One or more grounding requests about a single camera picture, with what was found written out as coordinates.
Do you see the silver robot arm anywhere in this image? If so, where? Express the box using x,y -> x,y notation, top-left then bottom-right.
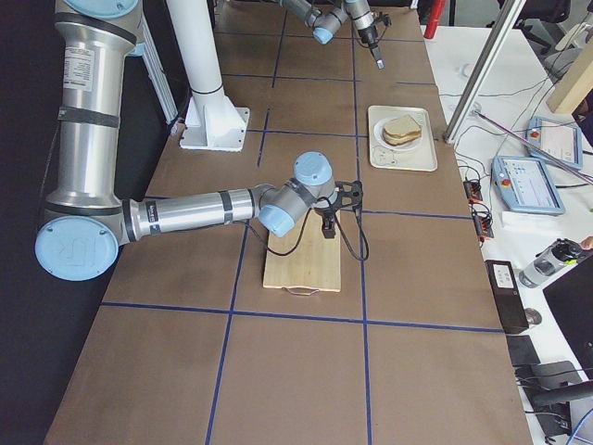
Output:
35,1 -> 338,281
277,0 -> 391,70

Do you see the blue teach pendant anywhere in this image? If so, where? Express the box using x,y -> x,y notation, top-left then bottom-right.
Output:
492,156 -> 565,215
525,117 -> 583,170

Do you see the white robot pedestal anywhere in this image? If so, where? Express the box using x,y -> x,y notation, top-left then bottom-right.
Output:
167,0 -> 250,152

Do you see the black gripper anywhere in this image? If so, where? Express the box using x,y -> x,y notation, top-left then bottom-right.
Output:
359,25 -> 385,70
314,198 -> 336,239

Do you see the white round plate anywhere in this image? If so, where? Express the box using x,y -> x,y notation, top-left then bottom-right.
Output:
373,115 -> 423,152

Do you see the grey water bottle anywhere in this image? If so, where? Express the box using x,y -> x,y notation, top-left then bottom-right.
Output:
519,238 -> 583,288

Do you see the orange black connector strip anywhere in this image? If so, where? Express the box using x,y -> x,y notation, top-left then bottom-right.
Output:
463,179 -> 494,243

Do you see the black box with label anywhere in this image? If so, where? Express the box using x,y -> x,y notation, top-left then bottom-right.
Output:
485,260 -> 529,335

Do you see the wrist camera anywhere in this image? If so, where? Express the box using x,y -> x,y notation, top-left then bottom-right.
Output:
374,12 -> 392,28
334,181 -> 363,210

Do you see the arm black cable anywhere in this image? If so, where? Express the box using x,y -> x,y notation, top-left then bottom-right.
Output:
245,194 -> 370,261

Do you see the aluminium frame post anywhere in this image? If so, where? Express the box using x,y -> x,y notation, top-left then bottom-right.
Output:
444,0 -> 526,144

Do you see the wooden cutting board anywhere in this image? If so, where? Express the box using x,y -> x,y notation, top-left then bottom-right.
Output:
263,210 -> 341,295

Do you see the black monitor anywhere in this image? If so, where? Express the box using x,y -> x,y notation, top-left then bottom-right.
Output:
543,259 -> 592,377

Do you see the bread slice with fried egg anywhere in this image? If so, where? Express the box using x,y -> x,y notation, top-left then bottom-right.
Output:
383,132 -> 422,146

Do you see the cream bear tray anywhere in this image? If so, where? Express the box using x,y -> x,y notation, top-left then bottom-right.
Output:
368,106 -> 437,172

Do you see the far blue teach pendant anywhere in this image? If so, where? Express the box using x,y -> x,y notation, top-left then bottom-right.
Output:
525,117 -> 583,170

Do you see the near blue teach pendant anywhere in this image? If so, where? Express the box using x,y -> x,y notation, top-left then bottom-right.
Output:
492,156 -> 565,215

